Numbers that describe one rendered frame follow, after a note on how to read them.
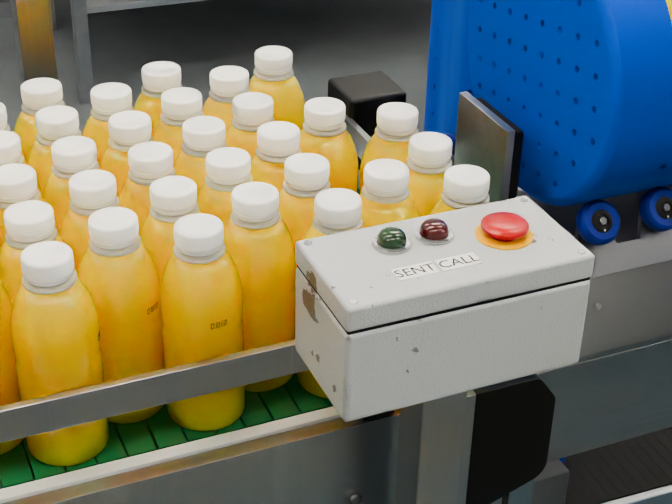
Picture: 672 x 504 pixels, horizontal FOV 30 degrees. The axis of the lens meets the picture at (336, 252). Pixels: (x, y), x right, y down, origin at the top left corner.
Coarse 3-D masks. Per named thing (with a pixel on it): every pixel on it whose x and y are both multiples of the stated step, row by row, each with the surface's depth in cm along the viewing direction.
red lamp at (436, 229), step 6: (426, 222) 94; (432, 222) 94; (438, 222) 94; (444, 222) 94; (420, 228) 94; (426, 228) 93; (432, 228) 93; (438, 228) 93; (444, 228) 93; (420, 234) 94; (426, 234) 93; (432, 234) 93; (438, 234) 93; (444, 234) 93
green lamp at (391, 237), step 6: (384, 228) 93; (390, 228) 93; (396, 228) 93; (378, 234) 92; (384, 234) 92; (390, 234) 92; (396, 234) 92; (402, 234) 92; (378, 240) 92; (384, 240) 92; (390, 240) 92; (396, 240) 92; (402, 240) 92; (384, 246) 92; (390, 246) 92; (396, 246) 92; (402, 246) 92
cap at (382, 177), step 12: (372, 168) 107; (384, 168) 107; (396, 168) 107; (408, 168) 107; (372, 180) 106; (384, 180) 105; (396, 180) 106; (408, 180) 107; (372, 192) 107; (384, 192) 106; (396, 192) 106
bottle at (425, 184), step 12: (420, 168) 111; (432, 168) 111; (444, 168) 112; (420, 180) 111; (432, 180) 111; (420, 192) 111; (432, 192) 111; (420, 204) 112; (432, 204) 112; (420, 216) 112
